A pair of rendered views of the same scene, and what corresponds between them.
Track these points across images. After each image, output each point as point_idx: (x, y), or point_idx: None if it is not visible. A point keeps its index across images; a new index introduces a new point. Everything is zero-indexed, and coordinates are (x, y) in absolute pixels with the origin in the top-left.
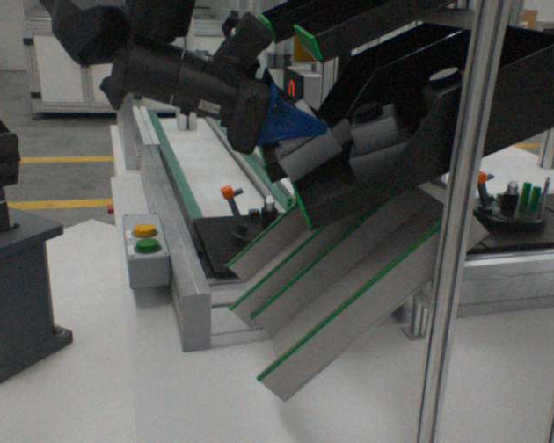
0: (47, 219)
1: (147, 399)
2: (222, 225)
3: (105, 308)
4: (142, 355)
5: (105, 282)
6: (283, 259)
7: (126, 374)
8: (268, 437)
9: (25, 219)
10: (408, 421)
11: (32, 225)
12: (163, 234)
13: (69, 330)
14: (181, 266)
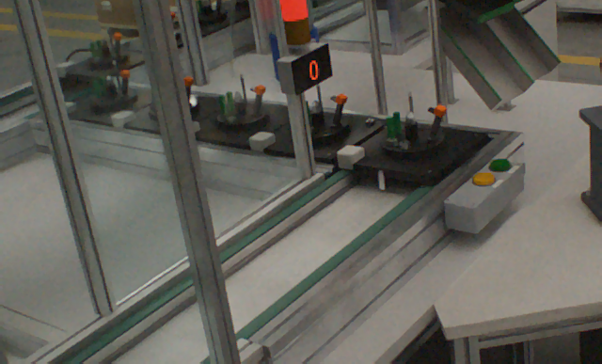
0: (585, 114)
1: (569, 159)
2: (424, 164)
3: (540, 214)
4: (549, 178)
5: (517, 236)
6: (508, 50)
7: (568, 173)
8: (531, 134)
9: (598, 117)
10: (465, 122)
11: (598, 111)
12: (471, 177)
13: (582, 193)
14: (498, 149)
